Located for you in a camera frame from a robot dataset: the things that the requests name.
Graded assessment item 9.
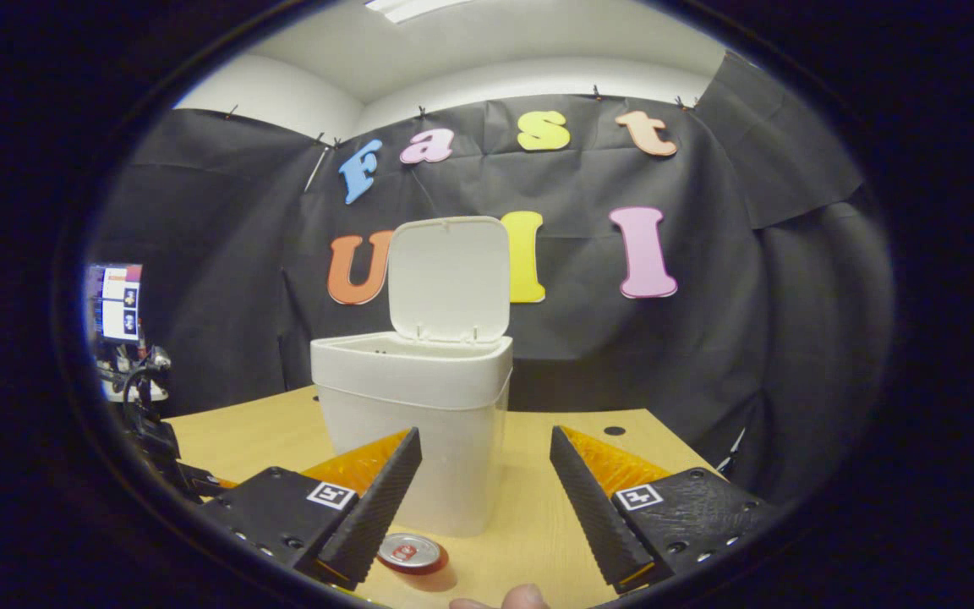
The black backdrop cloth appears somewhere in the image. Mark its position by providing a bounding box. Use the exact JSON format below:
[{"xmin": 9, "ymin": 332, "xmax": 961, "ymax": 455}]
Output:
[{"xmin": 85, "ymin": 51, "xmax": 895, "ymax": 508}]

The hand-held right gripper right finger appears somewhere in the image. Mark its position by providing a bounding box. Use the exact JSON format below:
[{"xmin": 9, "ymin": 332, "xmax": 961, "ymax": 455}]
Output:
[{"xmin": 549, "ymin": 425, "xmax": 780, "ymax": 595}]

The red pop can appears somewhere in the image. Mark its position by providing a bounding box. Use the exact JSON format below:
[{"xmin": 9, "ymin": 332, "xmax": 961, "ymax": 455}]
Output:
[{"xmin": 377, "ymin": 533, "xmax": 450, "ymax": 576}]

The computer monitor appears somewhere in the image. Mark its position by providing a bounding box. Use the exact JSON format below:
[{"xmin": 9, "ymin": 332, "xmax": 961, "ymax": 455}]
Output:
[{"xmin": 85, "ymin": 264, "xmax": 143, "ymax": 342}]

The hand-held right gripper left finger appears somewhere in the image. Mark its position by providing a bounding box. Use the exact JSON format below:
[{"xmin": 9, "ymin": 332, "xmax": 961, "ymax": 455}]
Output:
[{"xmin": 200, "ymin": 427, "xmax": 423, "ymax": 593}]

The white desktop garbage bin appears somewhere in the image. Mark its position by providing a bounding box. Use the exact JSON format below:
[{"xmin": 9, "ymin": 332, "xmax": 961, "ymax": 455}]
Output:
[{"xmin": 310, "ymin": 217, "xmax": 514, "ymax": 538}]

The white side desk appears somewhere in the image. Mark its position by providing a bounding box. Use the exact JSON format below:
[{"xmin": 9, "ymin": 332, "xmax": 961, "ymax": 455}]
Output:
[{"xmin": 98, "ymin": 355, "xmax": 171, "ymax": 403}]

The wooden desktop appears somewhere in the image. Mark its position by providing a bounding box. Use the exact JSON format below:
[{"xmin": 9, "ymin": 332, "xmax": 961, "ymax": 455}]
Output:
[{"xmin": 164, "ymin": 385, "xmax": 718, "ymax": 609}]

